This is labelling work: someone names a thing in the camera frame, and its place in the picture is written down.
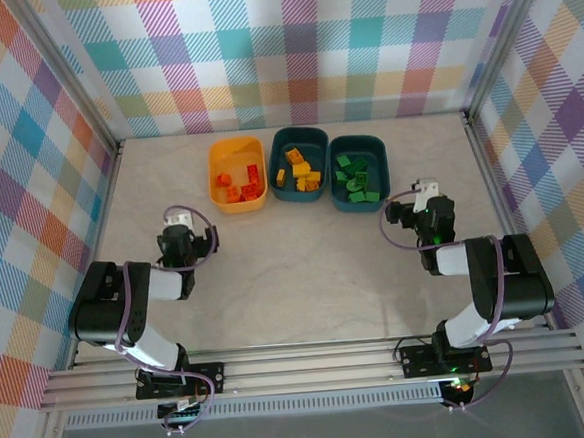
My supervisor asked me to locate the dark teal plastic bin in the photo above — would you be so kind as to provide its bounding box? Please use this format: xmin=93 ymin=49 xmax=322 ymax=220
xmin=326 ymin=131 xmax=392 ymax=216
xmin=267 ymin=123 xmax=334 ymax=206

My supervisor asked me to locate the orange plastic bin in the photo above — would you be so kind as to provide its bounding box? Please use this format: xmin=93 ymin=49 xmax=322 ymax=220
xmin=204 ymin=134 xmax=271 ymax=217

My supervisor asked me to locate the left controller board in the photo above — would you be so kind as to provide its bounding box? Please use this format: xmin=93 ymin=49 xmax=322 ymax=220
xmin=156 ymin=394 xmax=210 ymax=425

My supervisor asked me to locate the controller board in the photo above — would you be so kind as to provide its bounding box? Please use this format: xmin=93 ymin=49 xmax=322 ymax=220
xmin=156 ymin=394 xmax=210 ymax=425
xmin=441 ymin=375 xmax=479 ymax=403

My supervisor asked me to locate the right controller board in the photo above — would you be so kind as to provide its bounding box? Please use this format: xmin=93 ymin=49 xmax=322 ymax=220
xmin=441 ymin=375 xmax=479 ymax=403

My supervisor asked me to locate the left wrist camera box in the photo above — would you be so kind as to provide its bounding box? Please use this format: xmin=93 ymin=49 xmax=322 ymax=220
xmin=163 ymin=210 xmax=194 ymax=229

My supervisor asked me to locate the aluminium side rail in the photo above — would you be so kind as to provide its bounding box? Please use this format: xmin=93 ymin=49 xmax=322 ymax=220
xmin=462 ymin=106 xmax=554 ymax=335
xmin=53 ymin=139 xmax=143 ymax=371

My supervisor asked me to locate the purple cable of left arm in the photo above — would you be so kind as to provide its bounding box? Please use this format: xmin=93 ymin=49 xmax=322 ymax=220
xmin=104 ymin=201 xmax=234 ymax=438

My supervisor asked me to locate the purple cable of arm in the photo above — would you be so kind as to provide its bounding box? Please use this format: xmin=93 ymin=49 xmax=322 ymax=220
xmin=378 ymin=191 xmax=520 ymax=418
xmin=104 ymin=201 xmax=234 ymax=438

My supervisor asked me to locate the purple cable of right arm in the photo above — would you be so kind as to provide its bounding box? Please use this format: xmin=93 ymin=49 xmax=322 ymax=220
xmin=378 ymin=191 xmax=520 ymax=418

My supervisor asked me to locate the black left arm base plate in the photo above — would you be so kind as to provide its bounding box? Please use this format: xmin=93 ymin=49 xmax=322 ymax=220
xmin=133 ymin=359 xmax=228 ymax=402

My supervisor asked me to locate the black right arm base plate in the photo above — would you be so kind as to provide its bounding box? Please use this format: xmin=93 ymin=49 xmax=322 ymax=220
xmin=398 ymin=337 xmax=494 ymax=381

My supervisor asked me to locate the aluminium mounting rail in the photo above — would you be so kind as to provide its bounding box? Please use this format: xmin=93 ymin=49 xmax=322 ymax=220
xmin=36 ymin=326 xmax=584 ymax=413

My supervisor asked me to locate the aluminium frame post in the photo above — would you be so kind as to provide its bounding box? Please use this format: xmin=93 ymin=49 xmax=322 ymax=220
xmin=456 ymin=0 xmax=564 ymax=123
xmin=10 ymin=0 xmax=121 ymax=159

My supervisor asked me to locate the grey slotted cable duct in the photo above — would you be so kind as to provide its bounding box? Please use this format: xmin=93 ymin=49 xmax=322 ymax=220
xmin=64 ymin=387 xmax=446 ymax=430

